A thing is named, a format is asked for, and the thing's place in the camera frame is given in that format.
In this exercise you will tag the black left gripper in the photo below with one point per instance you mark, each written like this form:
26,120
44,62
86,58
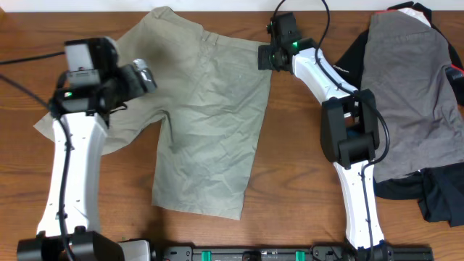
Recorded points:
136,88

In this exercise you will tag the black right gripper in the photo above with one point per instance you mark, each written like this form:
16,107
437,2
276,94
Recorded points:
263,61

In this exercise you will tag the khaki green shorts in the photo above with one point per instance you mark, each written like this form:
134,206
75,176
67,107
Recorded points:
211,99

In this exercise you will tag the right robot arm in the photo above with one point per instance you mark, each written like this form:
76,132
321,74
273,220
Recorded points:
349,130

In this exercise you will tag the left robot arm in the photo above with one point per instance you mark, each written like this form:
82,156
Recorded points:
93,87

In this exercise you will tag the grey shorts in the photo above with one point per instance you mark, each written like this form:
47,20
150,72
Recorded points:
404,66

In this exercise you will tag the black garment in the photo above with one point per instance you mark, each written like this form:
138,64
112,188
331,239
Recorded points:
438,190

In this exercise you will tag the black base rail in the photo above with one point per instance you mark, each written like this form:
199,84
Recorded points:
253,253

